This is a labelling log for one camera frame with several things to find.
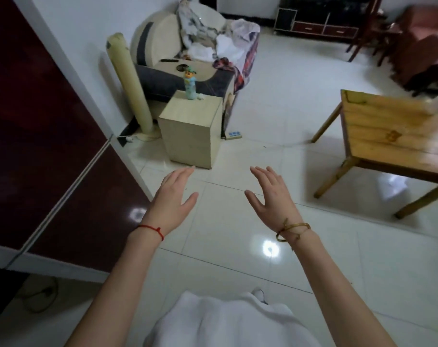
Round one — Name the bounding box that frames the person's left hand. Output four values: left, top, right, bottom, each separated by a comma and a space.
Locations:
141, 167, 199, 235

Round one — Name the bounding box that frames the person's right hand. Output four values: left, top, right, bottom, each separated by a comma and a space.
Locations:
244, 166, 303, 234

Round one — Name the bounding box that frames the person's left forearm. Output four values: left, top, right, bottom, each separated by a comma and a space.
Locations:
65, 227, 164, 347

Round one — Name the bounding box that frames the person's right forearm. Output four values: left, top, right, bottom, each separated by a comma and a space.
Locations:
277, 227, 398, 347

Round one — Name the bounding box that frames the small light wooden cabinet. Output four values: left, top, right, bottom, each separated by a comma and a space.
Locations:
158, 89, 223, 170

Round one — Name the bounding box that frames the person's white shoe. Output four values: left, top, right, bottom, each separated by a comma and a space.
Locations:
251, 286, 269, 305

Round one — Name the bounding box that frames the blue bottle with toy cap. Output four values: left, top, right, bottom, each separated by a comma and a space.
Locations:
183, 66, 199, 101

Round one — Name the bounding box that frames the person's white garment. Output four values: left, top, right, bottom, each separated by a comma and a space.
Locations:
143, 291, 321, 347

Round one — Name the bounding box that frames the rolled beige mat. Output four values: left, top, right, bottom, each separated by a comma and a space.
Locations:
107, 32, 155, 137

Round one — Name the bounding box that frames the red plaid cloth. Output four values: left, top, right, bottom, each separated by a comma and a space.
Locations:
212, 32, 260, 95

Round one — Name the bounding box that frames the wooden low table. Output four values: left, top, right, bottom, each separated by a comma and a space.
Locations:
311, 89, 438, 220

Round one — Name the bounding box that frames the cream and black armchair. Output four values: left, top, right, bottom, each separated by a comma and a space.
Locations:
130, 1, 260, 136

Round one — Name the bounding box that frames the white clothes pile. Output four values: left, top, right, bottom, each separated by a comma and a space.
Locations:
187, 19, 260, 65

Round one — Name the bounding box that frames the dark red sliding door cabinet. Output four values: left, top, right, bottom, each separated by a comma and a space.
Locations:
0, 0, 151, 284

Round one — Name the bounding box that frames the grey patterned cloth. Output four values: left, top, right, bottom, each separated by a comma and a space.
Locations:
177, 0, 227, 59

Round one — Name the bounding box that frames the black speaker box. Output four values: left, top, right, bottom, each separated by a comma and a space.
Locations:
275, 7, 298, 33

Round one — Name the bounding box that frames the dark tv stand with drawers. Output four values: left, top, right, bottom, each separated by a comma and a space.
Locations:
275, 0, 361, 42

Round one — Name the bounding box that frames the dark wooden chair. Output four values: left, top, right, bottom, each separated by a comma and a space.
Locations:
345, 0, 398, 67

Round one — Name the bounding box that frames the reddish brown armchair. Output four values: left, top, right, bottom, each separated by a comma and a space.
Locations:
392, 5, 438, 97

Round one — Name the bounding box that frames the red string bracelet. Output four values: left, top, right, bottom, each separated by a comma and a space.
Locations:
136, 224, 165, 242

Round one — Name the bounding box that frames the gold bangle bracelet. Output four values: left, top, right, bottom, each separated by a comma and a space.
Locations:
275, 218, 311, 250

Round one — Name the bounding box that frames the cable on floor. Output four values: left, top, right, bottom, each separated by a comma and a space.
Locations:
23, 277, 59, 314

